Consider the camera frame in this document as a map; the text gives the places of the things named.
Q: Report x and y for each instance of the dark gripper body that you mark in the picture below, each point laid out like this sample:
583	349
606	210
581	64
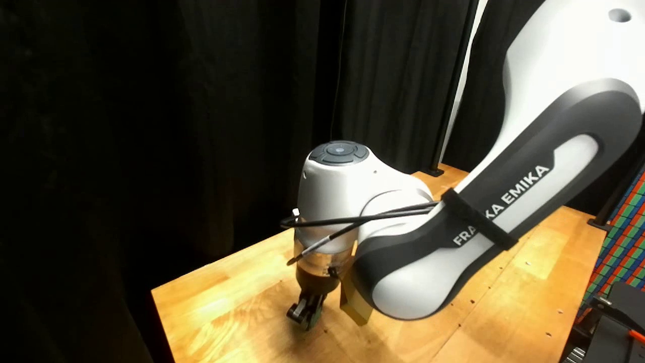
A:
317	276

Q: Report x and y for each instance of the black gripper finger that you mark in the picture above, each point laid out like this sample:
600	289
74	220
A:
297	311
316	314

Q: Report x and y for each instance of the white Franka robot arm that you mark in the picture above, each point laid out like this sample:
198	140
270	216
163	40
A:
471	203

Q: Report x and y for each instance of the black curtain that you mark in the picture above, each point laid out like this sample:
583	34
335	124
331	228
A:
168	122

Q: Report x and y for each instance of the white vertical strip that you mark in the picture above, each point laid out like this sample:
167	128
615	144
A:
466	61

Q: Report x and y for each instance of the colourful checkered board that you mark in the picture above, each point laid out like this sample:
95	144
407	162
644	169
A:
625	249

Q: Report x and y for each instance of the tan wrist camera mount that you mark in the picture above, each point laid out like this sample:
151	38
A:
355	299

